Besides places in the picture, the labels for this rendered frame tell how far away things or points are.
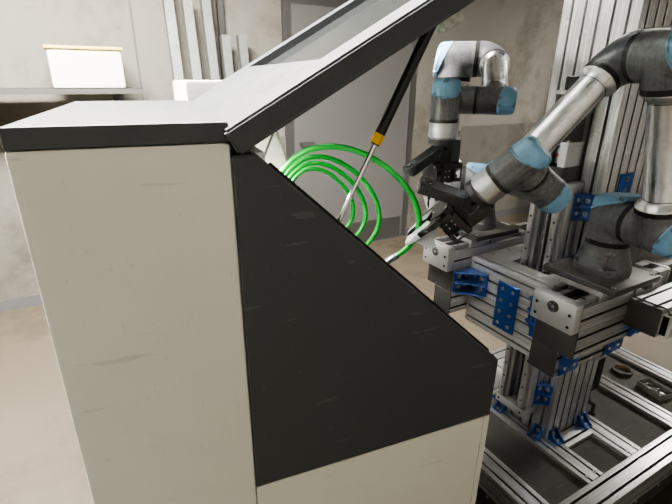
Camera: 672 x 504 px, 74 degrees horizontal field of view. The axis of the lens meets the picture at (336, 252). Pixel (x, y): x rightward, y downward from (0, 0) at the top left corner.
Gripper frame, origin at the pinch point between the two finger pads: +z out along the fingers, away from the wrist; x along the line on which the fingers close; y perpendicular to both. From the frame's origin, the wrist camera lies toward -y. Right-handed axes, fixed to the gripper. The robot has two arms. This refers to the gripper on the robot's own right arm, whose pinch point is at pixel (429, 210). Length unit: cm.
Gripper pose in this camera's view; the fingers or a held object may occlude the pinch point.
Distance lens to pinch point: 131.9
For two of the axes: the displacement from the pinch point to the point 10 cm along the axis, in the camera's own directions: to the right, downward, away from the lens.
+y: 9.3, -1.3, 3.5
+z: -0.1, 9.3, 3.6
